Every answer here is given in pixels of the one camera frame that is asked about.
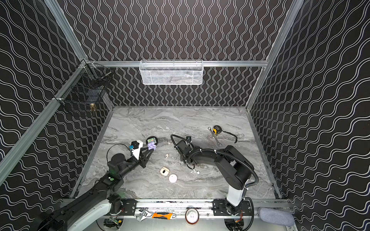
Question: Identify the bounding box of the purple earbud charging case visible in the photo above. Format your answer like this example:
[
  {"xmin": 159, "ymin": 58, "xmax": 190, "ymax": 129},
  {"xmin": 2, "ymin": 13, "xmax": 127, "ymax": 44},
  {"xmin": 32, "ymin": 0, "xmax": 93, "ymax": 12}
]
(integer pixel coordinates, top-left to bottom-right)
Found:
[{"xmin": 147, "ymin": 142, "xmax": 157, "ymax": 150}]

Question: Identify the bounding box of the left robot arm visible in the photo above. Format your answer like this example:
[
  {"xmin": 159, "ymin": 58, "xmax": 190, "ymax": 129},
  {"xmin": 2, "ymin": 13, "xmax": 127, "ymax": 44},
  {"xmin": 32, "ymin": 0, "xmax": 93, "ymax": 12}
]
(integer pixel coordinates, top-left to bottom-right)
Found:
[{"xmin": 30, "ymin": 148, "xmax": 154, "ymax": 231}]

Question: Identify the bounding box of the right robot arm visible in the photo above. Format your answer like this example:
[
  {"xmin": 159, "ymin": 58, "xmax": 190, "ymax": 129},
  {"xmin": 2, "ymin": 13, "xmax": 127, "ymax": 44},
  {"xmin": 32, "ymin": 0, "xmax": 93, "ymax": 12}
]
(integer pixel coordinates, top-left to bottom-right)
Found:
[{"xmin": 170, "ymin": 134, "xmax": 259, "ymax": 215}]

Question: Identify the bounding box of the white round earbud case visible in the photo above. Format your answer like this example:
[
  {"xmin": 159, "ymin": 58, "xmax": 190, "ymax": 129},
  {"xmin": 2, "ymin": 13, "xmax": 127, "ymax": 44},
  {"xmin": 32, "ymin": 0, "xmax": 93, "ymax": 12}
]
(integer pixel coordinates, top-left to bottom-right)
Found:
[{"xmin": 168, "ymin": 174, "xmax": 178, "ymax": 183}]

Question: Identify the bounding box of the black round digital timer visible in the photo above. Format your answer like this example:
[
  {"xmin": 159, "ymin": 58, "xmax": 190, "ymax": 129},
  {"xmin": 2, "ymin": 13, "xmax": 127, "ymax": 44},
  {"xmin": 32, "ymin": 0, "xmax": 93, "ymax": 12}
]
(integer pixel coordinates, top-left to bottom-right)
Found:
[{"xmin": 146, "ymin": 136, "xmax": 158, "ymax": 145}]

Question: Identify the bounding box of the silver combination wrench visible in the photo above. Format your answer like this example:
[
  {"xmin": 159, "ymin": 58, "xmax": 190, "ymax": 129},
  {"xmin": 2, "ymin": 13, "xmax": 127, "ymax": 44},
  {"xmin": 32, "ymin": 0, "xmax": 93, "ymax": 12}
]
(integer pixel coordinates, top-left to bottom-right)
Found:
[{"xmin": 208, "ymin": 127, "xmax": 222, "ymax": 147}]

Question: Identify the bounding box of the yellow black tape measure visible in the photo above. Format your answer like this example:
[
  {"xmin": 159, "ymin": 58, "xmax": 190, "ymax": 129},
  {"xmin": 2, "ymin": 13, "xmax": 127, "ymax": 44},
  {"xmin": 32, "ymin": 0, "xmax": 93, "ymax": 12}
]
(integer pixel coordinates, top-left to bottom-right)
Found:
[{"xmin": 212, "ymin": 125, "xmax": 238, "ymax": 143}]

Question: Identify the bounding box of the adjustable wrench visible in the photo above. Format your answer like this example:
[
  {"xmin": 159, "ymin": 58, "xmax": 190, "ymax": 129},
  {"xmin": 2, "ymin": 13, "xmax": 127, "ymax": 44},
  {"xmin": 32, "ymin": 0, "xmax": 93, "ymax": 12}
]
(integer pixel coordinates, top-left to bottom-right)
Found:
[{"xmin": 137, "ymin": 209, "xmax": 152, "ymax": 221}]

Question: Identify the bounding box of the soda can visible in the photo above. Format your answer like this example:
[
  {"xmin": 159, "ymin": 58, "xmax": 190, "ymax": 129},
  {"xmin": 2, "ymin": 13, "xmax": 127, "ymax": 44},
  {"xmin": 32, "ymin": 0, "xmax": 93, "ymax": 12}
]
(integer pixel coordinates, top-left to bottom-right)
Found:
[{"xmin": 185, "ymin": 208, "xmax": 199, "ymax": 225}]

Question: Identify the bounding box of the grey cloth roll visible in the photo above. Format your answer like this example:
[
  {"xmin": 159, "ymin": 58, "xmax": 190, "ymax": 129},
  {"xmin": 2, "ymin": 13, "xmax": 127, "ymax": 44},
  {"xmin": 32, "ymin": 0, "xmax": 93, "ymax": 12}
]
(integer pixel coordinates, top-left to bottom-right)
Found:
[{"xmin": 258, "ymin": 208, "xmax": 294, "ymax": 227}]

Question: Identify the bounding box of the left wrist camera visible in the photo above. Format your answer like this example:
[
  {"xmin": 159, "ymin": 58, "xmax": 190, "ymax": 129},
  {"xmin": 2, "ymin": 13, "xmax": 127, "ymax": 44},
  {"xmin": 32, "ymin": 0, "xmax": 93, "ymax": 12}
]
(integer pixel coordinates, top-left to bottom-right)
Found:
[{"xmin": 129, "ymin": 140, "xmax": 143, "ymax": 160}]

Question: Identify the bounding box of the orange handled tool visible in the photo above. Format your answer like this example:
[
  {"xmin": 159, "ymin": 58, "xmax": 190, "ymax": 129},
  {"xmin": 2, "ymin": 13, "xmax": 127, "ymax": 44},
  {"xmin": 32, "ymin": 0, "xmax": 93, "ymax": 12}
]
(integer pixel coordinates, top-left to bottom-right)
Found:
[{"xmin": 151, "ymin": 213, "xmax": 177, "ymax": 220}]

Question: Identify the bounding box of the white wire mesh basket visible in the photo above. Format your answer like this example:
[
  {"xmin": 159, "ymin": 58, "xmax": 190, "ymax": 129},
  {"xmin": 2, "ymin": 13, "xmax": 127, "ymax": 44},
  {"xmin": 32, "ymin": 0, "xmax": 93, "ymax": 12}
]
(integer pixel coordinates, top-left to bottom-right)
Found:
[{"xmin": 139, "ymin": 60, "xmax": 204, "ymax": 85}]

